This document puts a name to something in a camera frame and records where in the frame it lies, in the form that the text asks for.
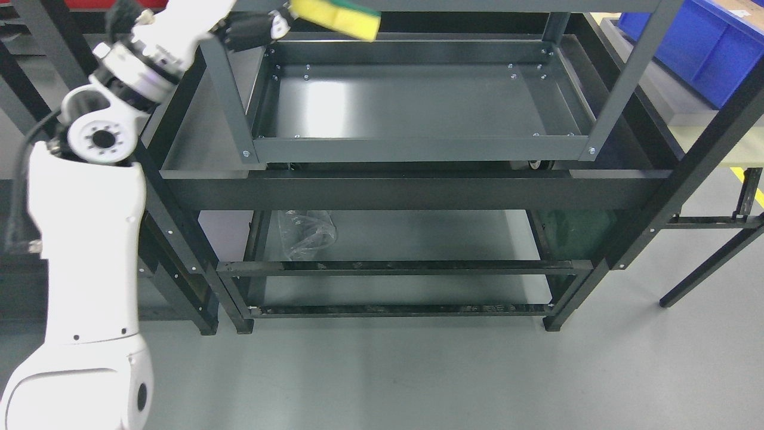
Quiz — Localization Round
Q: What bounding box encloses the clear plastic bag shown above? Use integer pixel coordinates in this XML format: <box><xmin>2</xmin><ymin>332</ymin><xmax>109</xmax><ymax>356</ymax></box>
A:
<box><xmin>276</xmin><ymin>210</ymin><xmax>338</xmax><ymax>261</ymax></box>

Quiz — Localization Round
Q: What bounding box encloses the blue plastic bin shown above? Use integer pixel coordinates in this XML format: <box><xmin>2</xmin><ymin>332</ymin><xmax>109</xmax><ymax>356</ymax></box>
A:
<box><xmin>655</xmin><ymin>1</ymin><xmax>763</xmax><ymax>108</ymax></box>

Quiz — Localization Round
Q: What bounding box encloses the green yellow sponge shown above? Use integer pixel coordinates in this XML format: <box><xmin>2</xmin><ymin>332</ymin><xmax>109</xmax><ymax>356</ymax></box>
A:
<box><xmin>288</xmin><ymin>1</ymin><xmax>381</xmax><ymax>42</ymax></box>

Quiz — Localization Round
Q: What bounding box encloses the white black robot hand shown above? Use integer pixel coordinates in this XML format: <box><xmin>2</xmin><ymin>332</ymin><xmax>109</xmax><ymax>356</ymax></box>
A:
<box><xmin>130</xmin><ymin>1</ymin><xmax>298</xmax><ymax>70</ymax></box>

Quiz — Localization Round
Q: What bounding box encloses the dark metal shelf rack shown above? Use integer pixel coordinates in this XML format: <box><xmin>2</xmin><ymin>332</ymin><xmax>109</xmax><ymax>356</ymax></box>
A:
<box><xmin>0</xmin><ymin>0</ymin><xmax>764</xmax><ymax>335</ymax></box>

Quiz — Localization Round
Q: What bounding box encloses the grey metal cart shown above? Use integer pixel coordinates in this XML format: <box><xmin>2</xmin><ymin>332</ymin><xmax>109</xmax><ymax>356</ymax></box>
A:
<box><xmin>199</xmin><ymin>1</ymin><xmax>680</xmax><ymax>164</ymax></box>

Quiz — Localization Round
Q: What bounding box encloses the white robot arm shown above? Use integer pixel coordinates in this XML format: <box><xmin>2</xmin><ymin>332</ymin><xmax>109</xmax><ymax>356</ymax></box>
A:
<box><xmin>2</xmin><ymin>1</ymin><xmax>233</xmax><ymax>429</ymax></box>

